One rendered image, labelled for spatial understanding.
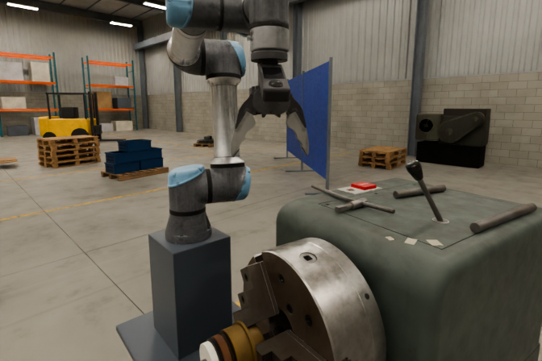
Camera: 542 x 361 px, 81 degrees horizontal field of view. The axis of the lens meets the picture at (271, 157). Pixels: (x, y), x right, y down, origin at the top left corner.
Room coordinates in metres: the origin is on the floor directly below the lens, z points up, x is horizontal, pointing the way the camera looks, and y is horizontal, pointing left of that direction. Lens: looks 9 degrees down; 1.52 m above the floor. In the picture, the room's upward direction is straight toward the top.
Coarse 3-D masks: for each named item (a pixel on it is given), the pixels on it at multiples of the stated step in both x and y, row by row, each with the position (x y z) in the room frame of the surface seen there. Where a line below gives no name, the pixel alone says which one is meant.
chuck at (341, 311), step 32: (288, 256) 0.57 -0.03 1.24; (320, 256) 0.58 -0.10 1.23; (288, 288) 0.55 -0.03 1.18; (320, 288) 0.51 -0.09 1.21; (352, 288) 0.53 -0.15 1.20; (288, 320) 0.63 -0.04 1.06; (320, 320) 0.47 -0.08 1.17; (352, 320) 0.49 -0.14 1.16; (320, 352) 0.47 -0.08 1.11; (352, 352) 0.47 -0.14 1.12
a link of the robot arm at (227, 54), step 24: (216, 48) 1.04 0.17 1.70; (240, 48) 1.07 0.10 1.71; (216, 72) 1.04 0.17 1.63; (240, 72) 1.08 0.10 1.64; (216, 96) 1.05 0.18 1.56; (216, 120) 1.04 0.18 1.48; (216, 144) 1.03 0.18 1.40; (216, 168) 1.01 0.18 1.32; (240, 168) 1.02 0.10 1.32; (216, 192) 0.98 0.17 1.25; (240, 192) 1.00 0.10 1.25
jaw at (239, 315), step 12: (252, 264) 0.61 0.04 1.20; (264, 264) 0.62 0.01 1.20; (252, 276) 0.59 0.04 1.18; (264, 276) 0.60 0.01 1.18; (252, 288) 0.58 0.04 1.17; (264, 288) 0.59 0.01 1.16; (240, 300) 0.58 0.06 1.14; (252, 300) 0.57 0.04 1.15; (264, 300) 0.57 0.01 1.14; (240, 312) 0.54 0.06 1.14; (252, 312) 0.55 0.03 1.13; (264, 312) 0.56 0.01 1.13; (276, 312) 0.57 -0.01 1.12; (252, 324) 0.54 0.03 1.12
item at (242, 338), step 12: (240, 324) 0.53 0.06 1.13; (216, 336) 0.51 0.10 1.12; (228, 336) 0.50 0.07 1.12; (240, 336) 0.50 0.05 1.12; (252, 336) 0.52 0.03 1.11; (216, 348) 0.48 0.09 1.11; (228, 348) 0.49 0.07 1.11; (240, 348) 0.49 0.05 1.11; (252, 348) 0.49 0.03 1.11; (228, 360) 0.47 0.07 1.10; (240, 360) 0.48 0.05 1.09; (252, 360) 0.49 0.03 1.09
